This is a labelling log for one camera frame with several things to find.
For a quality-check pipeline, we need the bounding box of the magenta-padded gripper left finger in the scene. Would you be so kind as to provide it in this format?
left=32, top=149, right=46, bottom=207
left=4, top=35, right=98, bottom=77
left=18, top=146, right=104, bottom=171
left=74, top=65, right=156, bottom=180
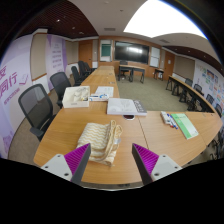
left=40, top=143, right=92, bottom=186

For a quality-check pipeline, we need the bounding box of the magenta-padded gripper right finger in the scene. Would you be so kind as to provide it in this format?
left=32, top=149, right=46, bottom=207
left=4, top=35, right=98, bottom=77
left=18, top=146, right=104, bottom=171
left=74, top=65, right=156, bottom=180
left=131, top=143, right=184, bottom=186

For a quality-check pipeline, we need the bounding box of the cream zigzag knit towel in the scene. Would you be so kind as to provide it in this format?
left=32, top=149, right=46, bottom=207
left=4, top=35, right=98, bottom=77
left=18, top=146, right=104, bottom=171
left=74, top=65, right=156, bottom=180
left=76, top=119, right=124, bottom=168

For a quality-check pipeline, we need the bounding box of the white pack of markers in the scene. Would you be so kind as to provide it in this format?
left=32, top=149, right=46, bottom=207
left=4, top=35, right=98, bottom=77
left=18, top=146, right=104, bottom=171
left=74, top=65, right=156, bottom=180
left=160, top=110, right=179, bottom=130

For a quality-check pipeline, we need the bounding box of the green booklet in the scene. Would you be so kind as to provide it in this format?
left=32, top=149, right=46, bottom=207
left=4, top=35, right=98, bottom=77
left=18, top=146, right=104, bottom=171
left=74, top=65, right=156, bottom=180
left=169, top=112, right=200, bottom=140

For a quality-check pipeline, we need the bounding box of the open white cardboard box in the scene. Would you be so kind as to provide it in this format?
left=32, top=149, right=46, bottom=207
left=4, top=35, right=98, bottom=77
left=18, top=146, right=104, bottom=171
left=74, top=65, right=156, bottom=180
left=62, top=85, right=91, bottom=109

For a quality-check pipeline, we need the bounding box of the flat white box, dark edge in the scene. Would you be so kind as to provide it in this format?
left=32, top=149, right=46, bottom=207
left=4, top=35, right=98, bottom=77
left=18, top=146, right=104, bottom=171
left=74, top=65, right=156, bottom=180
left=106, top=97, right=148, bottom=117

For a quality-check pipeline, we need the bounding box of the small blue and white box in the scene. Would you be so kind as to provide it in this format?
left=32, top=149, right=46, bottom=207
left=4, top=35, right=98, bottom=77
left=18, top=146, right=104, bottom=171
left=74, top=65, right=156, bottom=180
left=88, top=93, right=110, bottom=102

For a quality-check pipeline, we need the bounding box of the black mesh office chair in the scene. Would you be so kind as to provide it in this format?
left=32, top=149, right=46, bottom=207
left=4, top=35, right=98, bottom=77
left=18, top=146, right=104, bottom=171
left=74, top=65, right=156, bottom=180
left=17, top=83, right=58, bottom=143
left=49, top=71, right=73, bottom=109

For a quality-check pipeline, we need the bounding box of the white printed paper sheet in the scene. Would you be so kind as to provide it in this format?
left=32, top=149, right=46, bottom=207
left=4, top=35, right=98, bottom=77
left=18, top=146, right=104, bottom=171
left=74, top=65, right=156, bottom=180
left=94, top=85, right=115, bottom=99

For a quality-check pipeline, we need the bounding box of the long curved wooden table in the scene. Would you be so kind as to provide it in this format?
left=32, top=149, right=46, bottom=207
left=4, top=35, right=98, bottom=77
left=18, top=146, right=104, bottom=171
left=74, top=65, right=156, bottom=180
left=165, top=75, right=216, bottom=114

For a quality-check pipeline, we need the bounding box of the group of black office chairs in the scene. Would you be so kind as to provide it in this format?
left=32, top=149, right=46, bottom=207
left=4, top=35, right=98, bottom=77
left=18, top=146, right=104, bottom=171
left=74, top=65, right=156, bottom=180
left=178, top=77, right=224, bottom=158

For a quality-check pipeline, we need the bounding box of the row of black office chairs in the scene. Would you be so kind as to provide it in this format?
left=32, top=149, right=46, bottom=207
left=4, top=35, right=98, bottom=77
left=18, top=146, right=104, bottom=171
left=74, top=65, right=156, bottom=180
left=70, top=60, right=96, bottom=87

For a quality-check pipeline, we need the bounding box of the small wooden side table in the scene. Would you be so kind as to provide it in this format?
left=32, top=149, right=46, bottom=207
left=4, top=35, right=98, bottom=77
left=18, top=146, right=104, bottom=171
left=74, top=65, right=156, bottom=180
left=153, top=68, right=165, bottom=81

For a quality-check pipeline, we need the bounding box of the dark-legged wooden desk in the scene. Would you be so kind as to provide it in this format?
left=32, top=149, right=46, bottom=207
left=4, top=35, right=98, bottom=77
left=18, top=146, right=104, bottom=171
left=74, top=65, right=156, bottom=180
left=117, top=64, right=146, bottom=84

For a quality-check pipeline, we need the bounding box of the wooden door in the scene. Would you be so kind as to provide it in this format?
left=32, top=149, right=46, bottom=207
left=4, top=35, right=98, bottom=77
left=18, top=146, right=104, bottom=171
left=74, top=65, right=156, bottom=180
left=163, top=50, right=176, bottom=81
left=78, top=39, right=94, bottom=68

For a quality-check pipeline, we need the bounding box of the black desk chair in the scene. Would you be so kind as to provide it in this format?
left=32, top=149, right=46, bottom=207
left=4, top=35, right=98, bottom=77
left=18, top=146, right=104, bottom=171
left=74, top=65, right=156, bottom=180
left=118, top=60, right=129, bottom=79

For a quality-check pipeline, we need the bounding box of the large white ceiling light panel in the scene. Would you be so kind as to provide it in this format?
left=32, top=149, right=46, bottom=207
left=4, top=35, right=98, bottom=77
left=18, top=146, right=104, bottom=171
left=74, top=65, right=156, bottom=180
left=123, top=0, right=208, bottom=39

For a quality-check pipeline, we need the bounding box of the large purple wall banner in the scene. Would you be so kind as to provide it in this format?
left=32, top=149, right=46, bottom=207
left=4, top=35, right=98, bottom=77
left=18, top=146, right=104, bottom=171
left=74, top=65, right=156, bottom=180
left=0, top=34, right=34, bottom=159

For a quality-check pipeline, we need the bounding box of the wall of colourful posters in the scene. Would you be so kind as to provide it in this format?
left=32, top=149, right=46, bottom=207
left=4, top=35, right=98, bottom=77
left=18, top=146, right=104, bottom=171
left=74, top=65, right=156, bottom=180
left=193, top=61, right=224, bottom=116

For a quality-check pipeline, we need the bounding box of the narrow purple wall banner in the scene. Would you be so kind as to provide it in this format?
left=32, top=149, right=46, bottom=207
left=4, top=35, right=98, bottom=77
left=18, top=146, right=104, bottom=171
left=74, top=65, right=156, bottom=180
left=44, top=34, right=69, bottom=92

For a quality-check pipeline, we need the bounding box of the large black wall screen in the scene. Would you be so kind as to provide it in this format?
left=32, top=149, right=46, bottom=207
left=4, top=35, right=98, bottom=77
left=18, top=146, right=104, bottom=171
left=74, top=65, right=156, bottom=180
left=114, top=40, right=150, bottom=65

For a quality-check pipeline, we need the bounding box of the green and white wall board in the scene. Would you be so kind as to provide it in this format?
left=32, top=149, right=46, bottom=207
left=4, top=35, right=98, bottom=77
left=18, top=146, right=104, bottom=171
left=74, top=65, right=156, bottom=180
left=99, top=39, right=112, bottom=63

